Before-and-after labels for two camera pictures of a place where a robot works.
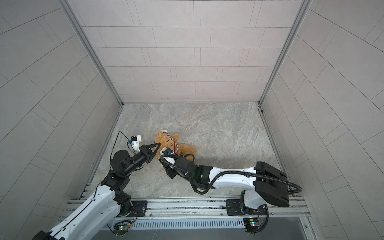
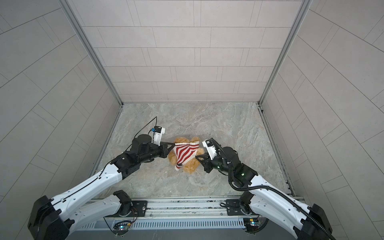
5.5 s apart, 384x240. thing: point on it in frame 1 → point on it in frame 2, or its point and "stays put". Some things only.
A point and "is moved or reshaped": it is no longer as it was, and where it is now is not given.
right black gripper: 169,170 → 207,162
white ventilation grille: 189,224 stays put
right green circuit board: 251,224 stays put
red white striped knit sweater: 175,144 is moved or reshaped
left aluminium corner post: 67,7 stays put
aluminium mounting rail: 192,207 stays put
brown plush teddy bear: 163,141 is moved or reshaped
